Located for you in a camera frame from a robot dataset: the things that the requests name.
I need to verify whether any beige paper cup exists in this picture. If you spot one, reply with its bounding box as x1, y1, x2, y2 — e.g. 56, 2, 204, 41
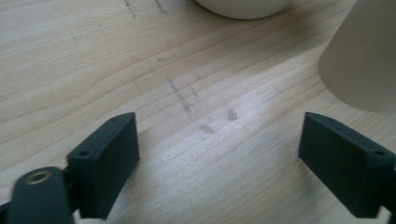
318, 0, 396, 113

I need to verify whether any white bowl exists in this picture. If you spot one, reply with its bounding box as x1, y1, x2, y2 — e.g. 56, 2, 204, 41
194, 0, 293, 21

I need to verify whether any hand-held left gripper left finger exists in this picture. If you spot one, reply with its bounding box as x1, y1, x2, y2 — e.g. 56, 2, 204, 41
66, 112, 140, 220

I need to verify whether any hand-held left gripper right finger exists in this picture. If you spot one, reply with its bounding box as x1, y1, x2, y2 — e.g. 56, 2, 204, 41
298, 112, 396, 219

